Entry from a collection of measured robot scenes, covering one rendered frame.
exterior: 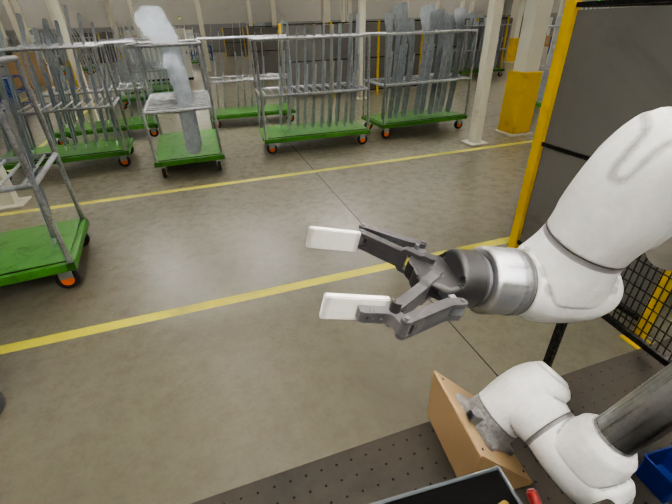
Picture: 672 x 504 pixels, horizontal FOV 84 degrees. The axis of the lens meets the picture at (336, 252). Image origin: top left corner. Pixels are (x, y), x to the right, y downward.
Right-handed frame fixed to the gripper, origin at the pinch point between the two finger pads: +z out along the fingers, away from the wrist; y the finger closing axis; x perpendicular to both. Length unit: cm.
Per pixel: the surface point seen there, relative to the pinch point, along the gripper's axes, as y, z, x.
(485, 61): 592, -353, 20
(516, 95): 627, -458, -20
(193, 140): 557, 86, -170
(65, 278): 255, 149, -207
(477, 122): 586, -377, -72
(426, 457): 23, -54, -87
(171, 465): 77, 33, -182
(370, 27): 1201, -311, 30
